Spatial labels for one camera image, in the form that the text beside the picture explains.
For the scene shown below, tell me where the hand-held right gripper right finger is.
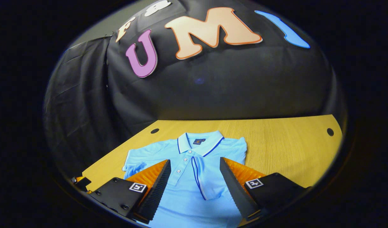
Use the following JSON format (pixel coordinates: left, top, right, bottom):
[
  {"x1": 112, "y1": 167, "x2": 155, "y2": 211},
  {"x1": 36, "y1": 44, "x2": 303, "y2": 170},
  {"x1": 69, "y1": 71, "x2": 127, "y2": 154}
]
[{"x1": 219, "y1": 157, "x2": 311, "y2": 221}]

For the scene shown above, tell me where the light blue polo T-shirt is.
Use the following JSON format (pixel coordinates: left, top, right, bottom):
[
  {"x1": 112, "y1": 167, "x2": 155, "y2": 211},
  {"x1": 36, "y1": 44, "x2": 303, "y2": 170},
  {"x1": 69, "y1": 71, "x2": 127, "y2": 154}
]
[{"x1": 122, "y1": 130, "x2": 247, "y2": 228}]

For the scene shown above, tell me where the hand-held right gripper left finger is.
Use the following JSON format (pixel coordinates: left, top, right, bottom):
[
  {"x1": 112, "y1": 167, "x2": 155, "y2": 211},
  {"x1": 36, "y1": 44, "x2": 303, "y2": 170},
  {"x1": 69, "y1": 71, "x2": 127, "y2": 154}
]
[{"x1": 88, "y1": 159, "x2": 172, "y2": 225}]

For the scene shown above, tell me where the black backdrop cloth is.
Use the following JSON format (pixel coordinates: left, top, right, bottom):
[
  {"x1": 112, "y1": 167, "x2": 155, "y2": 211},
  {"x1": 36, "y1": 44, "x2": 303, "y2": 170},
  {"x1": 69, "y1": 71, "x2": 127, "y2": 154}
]
[{"x1": 44, "y1": 0, "x2": 348, "y2": 178}]

